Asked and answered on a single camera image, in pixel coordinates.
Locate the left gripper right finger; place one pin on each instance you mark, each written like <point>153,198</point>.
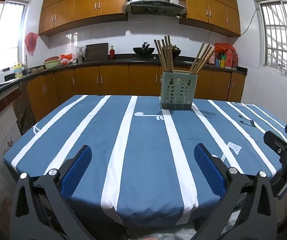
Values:
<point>246,209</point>

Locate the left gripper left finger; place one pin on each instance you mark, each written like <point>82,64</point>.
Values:
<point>40,208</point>

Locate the lower wooden kitchen cabinets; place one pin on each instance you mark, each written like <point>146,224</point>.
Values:
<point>45,90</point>

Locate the wooden kitchen cabinets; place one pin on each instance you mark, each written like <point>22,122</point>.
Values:
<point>45,90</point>
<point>220,16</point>

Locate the upper wooden kitchen cabinets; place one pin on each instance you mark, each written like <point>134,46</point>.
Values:
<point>220,16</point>

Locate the red bags and boxes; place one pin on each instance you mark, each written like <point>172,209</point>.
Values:
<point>225,56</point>

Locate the blue white striped tablecloth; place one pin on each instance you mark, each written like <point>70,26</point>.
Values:
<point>143,173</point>

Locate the right barred window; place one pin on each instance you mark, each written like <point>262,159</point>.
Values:
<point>273,15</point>

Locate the chopstick bundle right in holder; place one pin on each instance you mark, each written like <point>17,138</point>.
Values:
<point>203,55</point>

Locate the chopstick bundle in holder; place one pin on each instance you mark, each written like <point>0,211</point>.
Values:
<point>164,49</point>
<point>203,55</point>

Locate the green perforated utensil holder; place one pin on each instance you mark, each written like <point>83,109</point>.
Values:
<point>177,90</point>

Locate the black lidded pot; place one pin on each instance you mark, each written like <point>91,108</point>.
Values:
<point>175,52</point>

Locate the yellow detergent bottle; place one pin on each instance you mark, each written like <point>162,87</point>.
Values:
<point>18,72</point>

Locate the chopstick bundle left in holder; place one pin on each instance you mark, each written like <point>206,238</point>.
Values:
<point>164,49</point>

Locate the green bowl with red lid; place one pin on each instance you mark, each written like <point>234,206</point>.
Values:
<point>52,62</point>

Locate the black wok on stove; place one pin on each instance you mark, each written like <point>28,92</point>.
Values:
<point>144,52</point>

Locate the dark cutting board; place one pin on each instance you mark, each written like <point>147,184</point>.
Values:
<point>97,51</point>

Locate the red sauce bottle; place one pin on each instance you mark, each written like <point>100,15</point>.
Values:
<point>112,52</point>

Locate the steel range hood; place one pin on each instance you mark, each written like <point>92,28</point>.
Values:
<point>156,1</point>

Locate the left window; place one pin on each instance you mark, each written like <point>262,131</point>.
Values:
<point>12,15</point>

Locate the red plastic bag on wall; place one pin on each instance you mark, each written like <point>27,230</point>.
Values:
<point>31,42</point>

